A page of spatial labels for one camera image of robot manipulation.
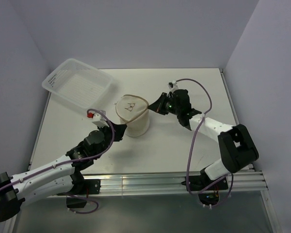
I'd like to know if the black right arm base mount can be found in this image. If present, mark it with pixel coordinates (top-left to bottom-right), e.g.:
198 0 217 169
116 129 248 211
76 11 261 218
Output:
189 175 228 207

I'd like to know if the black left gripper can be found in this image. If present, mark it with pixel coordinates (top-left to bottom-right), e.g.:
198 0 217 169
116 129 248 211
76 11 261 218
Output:
94 120 127 159

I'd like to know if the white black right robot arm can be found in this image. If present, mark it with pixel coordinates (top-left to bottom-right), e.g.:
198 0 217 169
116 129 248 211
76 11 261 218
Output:
148 89 259 193

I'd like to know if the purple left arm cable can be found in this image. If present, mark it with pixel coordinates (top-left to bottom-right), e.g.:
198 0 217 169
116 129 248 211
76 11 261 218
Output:
0 109 117 216

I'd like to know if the round mesh laundry bag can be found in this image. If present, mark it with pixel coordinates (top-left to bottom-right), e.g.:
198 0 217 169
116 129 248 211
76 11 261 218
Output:
115 94 150 137

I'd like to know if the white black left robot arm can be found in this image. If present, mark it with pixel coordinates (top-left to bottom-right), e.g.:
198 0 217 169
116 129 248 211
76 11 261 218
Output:
0 123 127 222

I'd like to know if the white plastic mesh basket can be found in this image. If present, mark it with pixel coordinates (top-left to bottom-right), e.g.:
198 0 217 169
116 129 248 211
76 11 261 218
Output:
42 58 113 110

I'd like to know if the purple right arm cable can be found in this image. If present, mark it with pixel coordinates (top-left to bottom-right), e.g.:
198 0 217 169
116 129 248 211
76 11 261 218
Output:
174 78 234 207

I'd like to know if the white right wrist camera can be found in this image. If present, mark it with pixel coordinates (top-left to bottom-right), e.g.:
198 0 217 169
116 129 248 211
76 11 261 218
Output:
168 81 178 92

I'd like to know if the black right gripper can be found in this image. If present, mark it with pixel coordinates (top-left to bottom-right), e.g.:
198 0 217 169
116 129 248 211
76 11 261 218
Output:
148 92 181 116

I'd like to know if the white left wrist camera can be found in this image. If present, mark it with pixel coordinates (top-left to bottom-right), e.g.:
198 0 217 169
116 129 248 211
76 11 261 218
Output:
87 109 108 128

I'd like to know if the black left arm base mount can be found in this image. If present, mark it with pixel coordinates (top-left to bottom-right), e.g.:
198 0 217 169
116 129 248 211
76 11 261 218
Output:
66 179 101 210

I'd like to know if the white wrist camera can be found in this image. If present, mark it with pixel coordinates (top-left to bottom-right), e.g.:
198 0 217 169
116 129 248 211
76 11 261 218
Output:
87 109 108 128
168 81 178 92

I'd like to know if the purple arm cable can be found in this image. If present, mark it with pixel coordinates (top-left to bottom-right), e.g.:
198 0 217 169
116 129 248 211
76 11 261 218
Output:
0 109 117 216
174 78 234 207

